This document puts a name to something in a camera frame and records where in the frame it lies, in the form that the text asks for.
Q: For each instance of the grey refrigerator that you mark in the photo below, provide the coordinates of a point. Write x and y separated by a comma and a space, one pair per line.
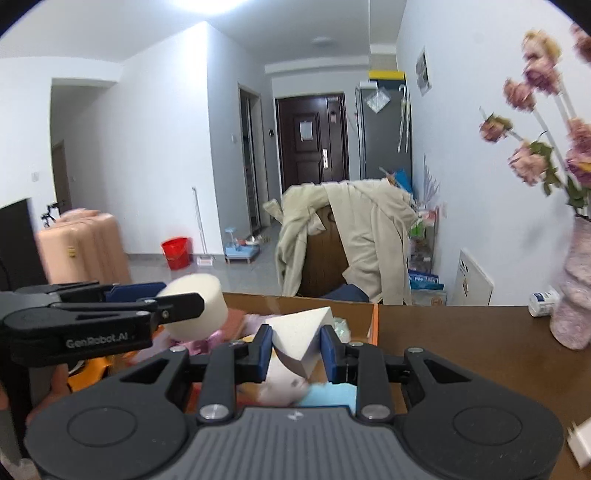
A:
383, 134

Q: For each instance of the blue carton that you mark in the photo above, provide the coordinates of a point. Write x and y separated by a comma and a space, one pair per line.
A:
422, 280

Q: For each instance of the dark brown entrance door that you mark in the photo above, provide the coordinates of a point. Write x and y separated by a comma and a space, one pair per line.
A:
311, 143

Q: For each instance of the pink suitcase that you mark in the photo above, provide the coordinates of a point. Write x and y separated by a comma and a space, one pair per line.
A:
87, 249

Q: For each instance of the brown wooden chair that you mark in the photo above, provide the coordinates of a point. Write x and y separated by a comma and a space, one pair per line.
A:
323, 258

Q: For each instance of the interior side door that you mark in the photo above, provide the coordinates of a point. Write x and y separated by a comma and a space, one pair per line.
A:
251, 157

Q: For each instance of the cluttered storage rack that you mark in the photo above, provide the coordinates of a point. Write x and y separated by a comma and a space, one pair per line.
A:
425, 249

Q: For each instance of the iridescent ball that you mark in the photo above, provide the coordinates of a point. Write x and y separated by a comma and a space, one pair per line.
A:
342, 328

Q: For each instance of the pink textured vase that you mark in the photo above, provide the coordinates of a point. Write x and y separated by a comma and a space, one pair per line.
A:
575, 295

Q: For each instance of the person's left hand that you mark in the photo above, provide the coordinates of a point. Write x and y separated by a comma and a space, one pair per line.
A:
57, 383

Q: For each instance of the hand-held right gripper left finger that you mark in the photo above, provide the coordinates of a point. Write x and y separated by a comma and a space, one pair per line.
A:
265, 351

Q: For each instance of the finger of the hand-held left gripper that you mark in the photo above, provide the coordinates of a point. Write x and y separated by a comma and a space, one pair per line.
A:
134, 292
178, 308

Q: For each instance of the red bucket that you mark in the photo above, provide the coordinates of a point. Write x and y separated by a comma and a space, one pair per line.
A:
176, 254

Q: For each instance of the white pill bottle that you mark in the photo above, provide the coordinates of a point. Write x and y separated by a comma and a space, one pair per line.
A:
544, 302

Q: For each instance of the beige coat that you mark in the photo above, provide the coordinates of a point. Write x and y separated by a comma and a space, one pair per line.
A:
369, 240

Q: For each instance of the clear umbrella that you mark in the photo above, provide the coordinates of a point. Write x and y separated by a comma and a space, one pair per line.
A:
405, 120

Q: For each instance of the white board panel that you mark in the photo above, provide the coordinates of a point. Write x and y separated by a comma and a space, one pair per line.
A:
475, 279

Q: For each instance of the blue low stand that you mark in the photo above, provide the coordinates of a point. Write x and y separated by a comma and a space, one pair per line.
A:
242, 249

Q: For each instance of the yellow box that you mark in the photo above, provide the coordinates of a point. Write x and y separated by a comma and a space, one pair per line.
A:
388, 74

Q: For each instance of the orange-edged cardboard box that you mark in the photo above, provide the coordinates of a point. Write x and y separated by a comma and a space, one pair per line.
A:
286, 305

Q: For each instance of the pink satin scrunchie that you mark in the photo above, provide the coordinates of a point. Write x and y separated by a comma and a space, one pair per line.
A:
207, 344

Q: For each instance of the bunch of dried pink roses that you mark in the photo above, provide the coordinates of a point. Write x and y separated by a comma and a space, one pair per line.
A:
540, 129

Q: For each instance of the black paper bag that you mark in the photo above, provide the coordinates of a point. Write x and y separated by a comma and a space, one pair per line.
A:
18, 244

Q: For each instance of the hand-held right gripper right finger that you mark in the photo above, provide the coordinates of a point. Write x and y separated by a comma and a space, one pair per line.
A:
326, 353

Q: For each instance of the white charger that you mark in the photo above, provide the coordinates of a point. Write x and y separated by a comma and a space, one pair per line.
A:
581, 443

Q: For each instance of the white cylinder sponge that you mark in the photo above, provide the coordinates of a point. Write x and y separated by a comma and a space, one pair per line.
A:
198, 304

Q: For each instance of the wall electrical panel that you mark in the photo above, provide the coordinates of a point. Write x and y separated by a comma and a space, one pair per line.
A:
423, 71

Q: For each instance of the white triangular sponge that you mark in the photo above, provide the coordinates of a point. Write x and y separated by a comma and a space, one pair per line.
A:
298, 332

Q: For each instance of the dark blue seat cushion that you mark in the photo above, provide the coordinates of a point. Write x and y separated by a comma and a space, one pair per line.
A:
346, 293

